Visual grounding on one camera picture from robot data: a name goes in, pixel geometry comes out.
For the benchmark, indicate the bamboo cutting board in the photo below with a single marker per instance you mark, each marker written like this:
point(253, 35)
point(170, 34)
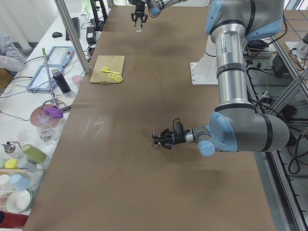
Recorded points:
point(115, 63)

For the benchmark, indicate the purple cloth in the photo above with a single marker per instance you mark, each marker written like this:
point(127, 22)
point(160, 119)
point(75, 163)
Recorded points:
point(54, 112)

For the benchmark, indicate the green cup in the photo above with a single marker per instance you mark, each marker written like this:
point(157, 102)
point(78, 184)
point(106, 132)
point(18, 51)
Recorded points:
point(33, 153)

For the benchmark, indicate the blue teach pendant near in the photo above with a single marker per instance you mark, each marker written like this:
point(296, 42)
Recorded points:
point(40, 81)

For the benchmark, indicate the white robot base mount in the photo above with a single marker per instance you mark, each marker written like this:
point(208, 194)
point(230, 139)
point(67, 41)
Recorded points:
point(204, 71)

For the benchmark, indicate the lemon slice far end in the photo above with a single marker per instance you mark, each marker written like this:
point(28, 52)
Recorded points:
point(119, 78)

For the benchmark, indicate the black computer mouse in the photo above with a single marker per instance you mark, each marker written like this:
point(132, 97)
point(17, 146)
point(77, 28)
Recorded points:
point(56, 35)

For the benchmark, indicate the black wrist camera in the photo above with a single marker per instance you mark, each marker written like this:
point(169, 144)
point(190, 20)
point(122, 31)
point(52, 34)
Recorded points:
point(179, 128)

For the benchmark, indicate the black water bottle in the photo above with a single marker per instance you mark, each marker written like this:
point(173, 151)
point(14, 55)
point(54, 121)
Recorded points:
point(61, 81)

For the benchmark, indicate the blue teach pendant far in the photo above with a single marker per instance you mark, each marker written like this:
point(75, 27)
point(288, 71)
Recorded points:
point(60, 55)

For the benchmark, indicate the steel jigger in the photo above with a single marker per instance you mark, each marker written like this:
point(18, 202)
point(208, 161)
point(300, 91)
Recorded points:
point(155, 136)

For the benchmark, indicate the pink bowl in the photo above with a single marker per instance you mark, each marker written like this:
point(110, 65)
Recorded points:
point(39, 119)

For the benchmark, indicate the clear glass measuring cup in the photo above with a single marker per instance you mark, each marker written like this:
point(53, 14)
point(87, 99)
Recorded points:
point(138, 28)

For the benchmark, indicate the aluminium frame post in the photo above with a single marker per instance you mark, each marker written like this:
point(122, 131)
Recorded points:
point(66, 19)

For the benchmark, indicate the white green-rimmed bowl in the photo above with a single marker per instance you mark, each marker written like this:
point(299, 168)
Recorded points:
point(19, 202)

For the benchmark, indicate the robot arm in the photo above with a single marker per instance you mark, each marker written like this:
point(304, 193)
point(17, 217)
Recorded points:
point(154, 8)
point(234, 125)

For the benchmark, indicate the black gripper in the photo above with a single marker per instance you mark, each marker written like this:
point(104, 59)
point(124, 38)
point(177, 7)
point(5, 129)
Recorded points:
point(138, 10)
point(179, 139)

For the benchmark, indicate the blue teach pendant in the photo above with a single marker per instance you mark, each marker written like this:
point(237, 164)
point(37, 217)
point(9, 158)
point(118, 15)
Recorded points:
point(40, 81)
point(60, 55)

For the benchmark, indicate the light blue cup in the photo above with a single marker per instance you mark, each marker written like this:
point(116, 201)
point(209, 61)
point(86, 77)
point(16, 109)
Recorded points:
point(20, 182)

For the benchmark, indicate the pink cup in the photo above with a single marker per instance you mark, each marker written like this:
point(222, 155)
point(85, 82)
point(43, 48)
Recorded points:
point(77, 79)

